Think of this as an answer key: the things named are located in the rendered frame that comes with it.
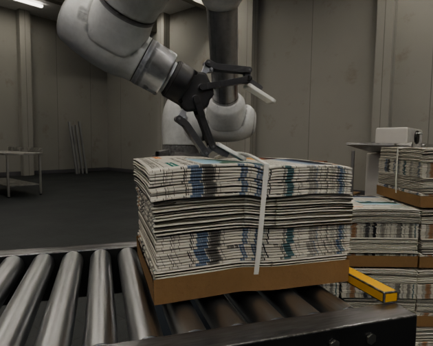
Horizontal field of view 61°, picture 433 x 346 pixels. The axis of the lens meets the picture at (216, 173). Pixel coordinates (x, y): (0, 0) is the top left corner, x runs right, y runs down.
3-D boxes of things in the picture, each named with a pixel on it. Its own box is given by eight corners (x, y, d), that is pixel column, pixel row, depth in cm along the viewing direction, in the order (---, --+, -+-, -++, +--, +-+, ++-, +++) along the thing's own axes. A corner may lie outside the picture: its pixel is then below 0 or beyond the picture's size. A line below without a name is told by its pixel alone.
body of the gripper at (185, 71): (174, 61, 74) (213, 85, 77) (155, 97, 73) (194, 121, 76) (182, 53, 67) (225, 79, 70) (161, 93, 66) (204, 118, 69)
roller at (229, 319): (170, 241, 97) (165, 259, 97) (228, 326, 52) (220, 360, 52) (187, 244, 99) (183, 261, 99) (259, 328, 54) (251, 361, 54)
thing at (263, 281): (220, 246, 92) (221, 229, 91) (269, 290, 65) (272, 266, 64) (196, 246, 90) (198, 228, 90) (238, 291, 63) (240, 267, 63)
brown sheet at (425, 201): (375, 193, 173) (376, 184, 173) (436, 194, 173) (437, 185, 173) (419, 207, 135) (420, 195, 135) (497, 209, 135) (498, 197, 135)
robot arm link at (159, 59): (128, 85, 72) (155, 100, 74) (132, 77, 64) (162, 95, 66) (150, 45, 73) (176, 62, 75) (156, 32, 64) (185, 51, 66)
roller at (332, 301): (240, 258, 104) (255, 248, 105) (346, 346, 59) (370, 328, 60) (233, 243, 103) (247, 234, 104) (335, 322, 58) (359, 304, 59)
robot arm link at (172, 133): (165, 144, 166) (165, 95, 164) (205, 145, 164) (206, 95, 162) (157, 145, 150) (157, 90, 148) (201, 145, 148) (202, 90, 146)
